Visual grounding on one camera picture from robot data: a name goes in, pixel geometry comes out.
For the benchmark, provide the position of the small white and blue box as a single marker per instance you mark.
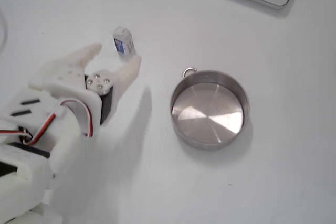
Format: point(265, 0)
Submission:
point(124, 43)

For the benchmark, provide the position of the round metal bowl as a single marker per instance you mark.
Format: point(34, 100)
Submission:
point(210, 116)

